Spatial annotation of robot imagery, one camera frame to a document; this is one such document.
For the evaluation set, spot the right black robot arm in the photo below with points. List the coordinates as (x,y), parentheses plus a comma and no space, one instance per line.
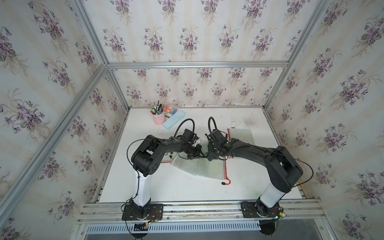
(283,169)

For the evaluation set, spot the light blue pencil case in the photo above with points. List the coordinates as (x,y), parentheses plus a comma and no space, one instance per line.
(174,119)

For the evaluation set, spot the mesh document bag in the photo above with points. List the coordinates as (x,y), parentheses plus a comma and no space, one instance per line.
(201,167)
(168,158)
(244,135)

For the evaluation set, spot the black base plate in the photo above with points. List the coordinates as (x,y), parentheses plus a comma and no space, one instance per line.
(133,212)
(257,209)

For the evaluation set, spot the pink pen cup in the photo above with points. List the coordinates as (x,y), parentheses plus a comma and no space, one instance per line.
(159,119)

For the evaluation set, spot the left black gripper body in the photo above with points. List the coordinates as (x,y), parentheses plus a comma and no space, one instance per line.
(192,152)

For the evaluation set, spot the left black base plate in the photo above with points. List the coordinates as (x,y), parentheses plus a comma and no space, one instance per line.
(133,212)

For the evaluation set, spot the colourful marker box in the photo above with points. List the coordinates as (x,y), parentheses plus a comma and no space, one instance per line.
(170,111)

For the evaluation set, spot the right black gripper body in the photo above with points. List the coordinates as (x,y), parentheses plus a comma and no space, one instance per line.
(213,149)

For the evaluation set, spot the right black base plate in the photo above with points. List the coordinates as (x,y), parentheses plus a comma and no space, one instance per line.
(257,209)

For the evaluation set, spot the aluminium mounting rail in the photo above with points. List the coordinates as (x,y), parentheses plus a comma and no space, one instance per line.
(107,213)

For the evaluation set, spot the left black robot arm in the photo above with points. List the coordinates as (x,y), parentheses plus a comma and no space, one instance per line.
(147,158)

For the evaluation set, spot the white ventilation grille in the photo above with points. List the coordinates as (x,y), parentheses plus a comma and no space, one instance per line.
(174,227)

